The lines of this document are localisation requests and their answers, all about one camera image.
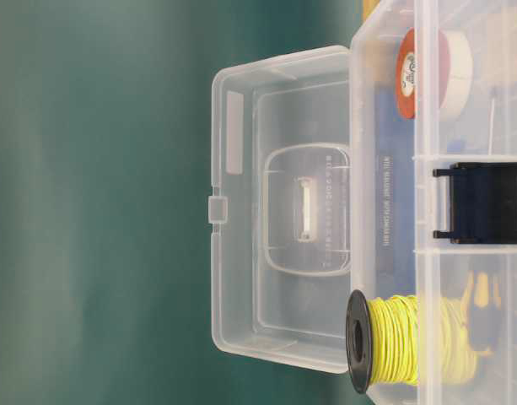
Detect clear plastic toolbox lid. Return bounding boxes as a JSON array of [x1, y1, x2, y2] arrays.
[[208, 46, 352, 374]]

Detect clear plastic toolbox body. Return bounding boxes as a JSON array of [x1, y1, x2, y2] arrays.
[[350, 1, 517, 404]]

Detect black toolbox latch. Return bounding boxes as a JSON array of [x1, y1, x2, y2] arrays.
[[433, 162, 517, 245]]

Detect red tape roll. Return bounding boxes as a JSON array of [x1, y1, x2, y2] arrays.
[[395, 29, 451, 119]]

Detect white tape roll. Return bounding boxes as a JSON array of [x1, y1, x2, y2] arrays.
[[439, 30, 473, 122]]

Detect yellow wire spool black flange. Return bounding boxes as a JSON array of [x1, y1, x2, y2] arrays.
[[345, 289, 480, 394]]

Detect blue yellow handled tool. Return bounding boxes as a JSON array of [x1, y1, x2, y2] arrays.
[[461, 270, 504, 357]]

